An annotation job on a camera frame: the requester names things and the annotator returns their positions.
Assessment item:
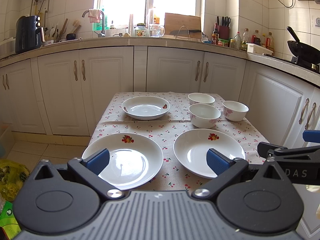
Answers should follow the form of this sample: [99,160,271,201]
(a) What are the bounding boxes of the red knife block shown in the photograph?
[216,16,231,40]

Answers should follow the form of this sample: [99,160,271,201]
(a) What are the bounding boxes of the floral bowl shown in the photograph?
[189,103,221,128]
[188,93,215,105]
[222,101,249,122]

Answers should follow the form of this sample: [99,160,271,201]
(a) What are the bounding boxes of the white plastic tray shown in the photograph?
[246,43,273,56]

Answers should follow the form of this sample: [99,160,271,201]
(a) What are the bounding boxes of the black wok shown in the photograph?
[287,26,320,64]

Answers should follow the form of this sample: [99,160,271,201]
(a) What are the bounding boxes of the dark soy sauce bottle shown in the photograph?
[212,23,219,45]

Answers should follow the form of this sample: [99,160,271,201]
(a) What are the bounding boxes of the black air fryer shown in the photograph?
[15,15,45,54]

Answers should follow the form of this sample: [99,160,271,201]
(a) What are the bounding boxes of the clear oil bottle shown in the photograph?
[233,31,242,50]

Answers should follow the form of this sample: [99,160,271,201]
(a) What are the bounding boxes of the wooden cutting board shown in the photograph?
[164,12,202,39]

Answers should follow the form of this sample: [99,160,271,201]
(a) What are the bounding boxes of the pink dish cloth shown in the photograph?
[88,9,101,23]

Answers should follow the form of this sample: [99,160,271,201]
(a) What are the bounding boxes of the chrome kitchen faucet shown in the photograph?
[82,10,105,37]

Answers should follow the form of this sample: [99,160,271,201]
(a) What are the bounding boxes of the cherry print tablecloth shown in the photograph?
[90,92,266,191]

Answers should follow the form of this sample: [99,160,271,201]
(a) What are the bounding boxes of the green snack package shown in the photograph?
[0,201,21,239]

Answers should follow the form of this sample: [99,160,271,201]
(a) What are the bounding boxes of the fruit plate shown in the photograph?
[173,128,246,179]
[121,96,170,120]
[82,133,163,190]

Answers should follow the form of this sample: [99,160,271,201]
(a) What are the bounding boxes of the yellow plastic bag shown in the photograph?
[0,159,30,202]

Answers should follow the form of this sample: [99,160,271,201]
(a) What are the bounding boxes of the white lower cabinets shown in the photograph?
[0,45,320,239]

